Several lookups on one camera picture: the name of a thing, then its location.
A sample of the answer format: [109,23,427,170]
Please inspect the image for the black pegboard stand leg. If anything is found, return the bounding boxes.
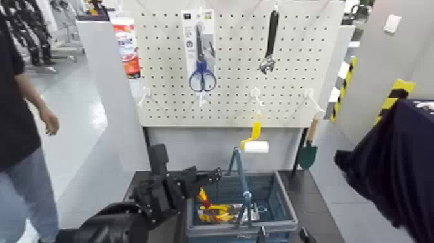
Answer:
[142,126,152,149]
[289,128,309,179]

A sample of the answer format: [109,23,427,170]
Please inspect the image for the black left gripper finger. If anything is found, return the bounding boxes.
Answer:
[184,184,204,204]
[194,167,223,185]

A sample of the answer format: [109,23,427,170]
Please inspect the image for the white partition panel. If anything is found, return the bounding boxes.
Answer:
[75,19,152,172]

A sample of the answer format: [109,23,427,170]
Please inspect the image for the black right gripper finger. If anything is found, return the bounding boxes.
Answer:
[256,225,269,243]
[298,226,318,243]

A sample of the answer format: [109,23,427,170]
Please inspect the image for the navy blue cloth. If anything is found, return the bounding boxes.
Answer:
[333,98,434,243]

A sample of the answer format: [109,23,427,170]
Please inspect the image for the yellow hand tool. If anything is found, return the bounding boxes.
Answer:
[197,203,236,224]

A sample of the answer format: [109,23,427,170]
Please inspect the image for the teal plastic crate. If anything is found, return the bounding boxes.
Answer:
[184,169,299,243]

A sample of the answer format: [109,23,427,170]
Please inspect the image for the black background robot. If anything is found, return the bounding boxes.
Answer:
[0,0,57,67]

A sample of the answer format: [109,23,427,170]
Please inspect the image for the person's bare forearm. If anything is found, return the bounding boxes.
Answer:
[14,72,52,114]

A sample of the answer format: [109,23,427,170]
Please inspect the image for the red yellow screwdriver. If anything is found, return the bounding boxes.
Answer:
[197,187,223,224]

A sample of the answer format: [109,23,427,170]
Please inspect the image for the yellow handled paint roller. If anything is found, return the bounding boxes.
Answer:
[238,113,270,154]

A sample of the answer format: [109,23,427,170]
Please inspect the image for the person in jeans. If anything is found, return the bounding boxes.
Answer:
[0,13,42,172]

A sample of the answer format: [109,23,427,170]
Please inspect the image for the yellow black hazard strip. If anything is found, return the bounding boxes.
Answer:
[373,78,417,127]
[329,56,359,123]

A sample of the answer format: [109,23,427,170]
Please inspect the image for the white wall plate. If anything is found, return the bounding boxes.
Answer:
[383,14,403,35]

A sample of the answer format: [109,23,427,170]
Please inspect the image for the silver packaged tool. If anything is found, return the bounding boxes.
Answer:
[230,202,269,222]

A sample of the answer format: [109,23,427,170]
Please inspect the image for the white perforated pegboard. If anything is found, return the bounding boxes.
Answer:
[130,0,345,129]

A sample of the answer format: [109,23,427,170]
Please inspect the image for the person's bare hand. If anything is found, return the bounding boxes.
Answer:
[39,107,61,136]

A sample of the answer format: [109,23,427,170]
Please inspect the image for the black handled adjustable wrench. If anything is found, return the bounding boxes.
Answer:
[258,10,280,76]

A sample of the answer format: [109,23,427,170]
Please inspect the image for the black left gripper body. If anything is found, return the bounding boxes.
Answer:
[130,165,201,226]

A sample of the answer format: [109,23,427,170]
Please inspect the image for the blue handled scissors in package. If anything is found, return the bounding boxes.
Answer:
[181,9,217,82]

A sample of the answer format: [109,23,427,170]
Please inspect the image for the red white hanging package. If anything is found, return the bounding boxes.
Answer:
[108,12,142,80]

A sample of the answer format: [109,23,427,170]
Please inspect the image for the teal crate handle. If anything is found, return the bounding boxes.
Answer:
[234,147,254,229]
[226,147,250,229]

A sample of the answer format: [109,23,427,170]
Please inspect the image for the green trowel wooden handle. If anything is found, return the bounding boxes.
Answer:
[297,116,321,171]

